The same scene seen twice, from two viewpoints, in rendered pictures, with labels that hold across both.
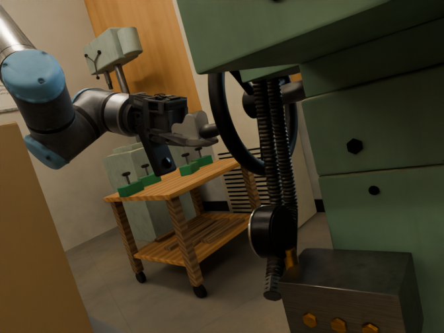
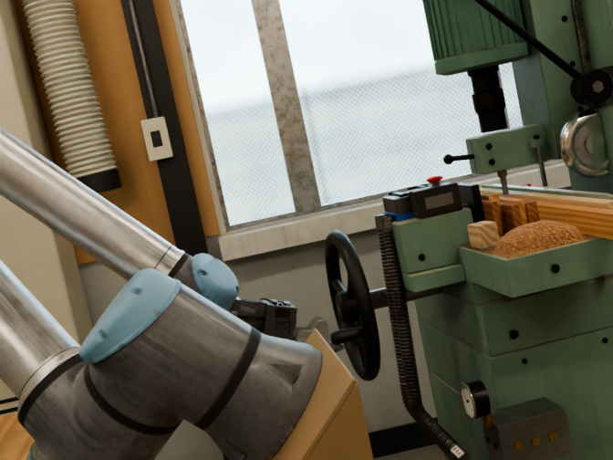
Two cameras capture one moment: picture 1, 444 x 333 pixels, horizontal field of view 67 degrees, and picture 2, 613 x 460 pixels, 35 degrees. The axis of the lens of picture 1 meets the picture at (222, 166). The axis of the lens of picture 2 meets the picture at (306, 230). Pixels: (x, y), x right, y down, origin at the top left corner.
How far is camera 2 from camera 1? 1.40 m
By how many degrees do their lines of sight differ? 47
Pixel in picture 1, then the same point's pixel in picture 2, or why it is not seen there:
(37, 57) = (216, 263)
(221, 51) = (528, 288)
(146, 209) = not seen: outside the picture
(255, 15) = (545, 277)
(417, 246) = (547, 392)
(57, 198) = not seen: outside the picture
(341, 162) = (505, 346)
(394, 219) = (535, 377)
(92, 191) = not seen: outside the picture
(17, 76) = (223, 285)
